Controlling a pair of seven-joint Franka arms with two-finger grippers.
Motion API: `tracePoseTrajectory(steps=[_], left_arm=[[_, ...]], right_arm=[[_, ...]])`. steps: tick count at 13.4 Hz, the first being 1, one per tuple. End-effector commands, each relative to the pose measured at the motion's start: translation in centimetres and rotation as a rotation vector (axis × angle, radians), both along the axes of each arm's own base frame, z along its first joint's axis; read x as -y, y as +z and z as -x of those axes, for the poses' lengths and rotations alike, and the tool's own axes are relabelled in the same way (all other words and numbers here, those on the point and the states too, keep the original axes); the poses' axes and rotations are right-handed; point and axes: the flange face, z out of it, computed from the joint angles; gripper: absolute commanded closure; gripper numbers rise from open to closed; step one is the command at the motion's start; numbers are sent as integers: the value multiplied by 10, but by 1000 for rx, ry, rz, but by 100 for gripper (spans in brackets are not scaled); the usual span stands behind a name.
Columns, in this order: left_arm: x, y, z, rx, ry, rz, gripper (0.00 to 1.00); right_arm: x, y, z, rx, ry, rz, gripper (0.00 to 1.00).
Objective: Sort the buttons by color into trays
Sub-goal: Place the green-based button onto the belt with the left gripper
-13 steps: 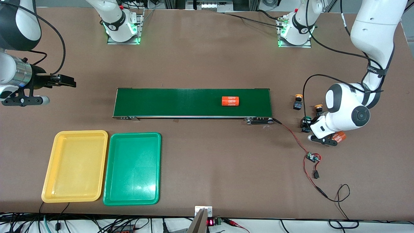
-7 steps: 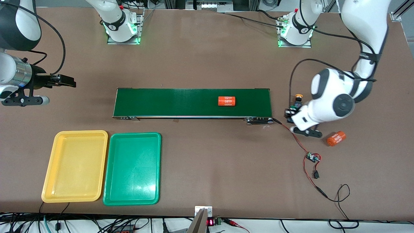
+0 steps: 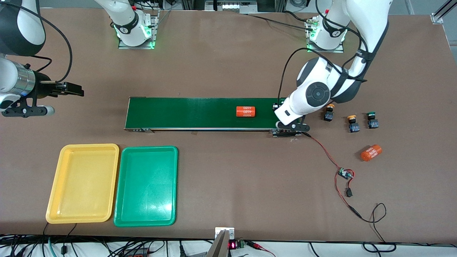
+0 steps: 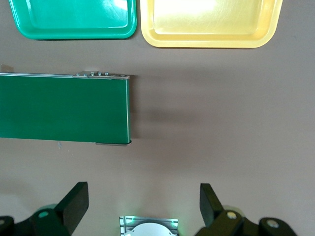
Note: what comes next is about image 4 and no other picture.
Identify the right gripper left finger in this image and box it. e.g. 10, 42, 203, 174
0, 181, 89, 236

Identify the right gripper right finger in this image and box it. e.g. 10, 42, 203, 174
194, 183, 298, 236

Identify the green conveyor belt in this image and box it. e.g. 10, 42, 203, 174
0, 70, 132, 147

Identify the yellow plastic tray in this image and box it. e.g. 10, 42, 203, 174
140, 0, 283, 49

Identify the green plastic tray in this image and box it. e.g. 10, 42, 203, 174
9, 0, 137, 40

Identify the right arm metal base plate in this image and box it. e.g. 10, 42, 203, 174
119, 215, 178, 236

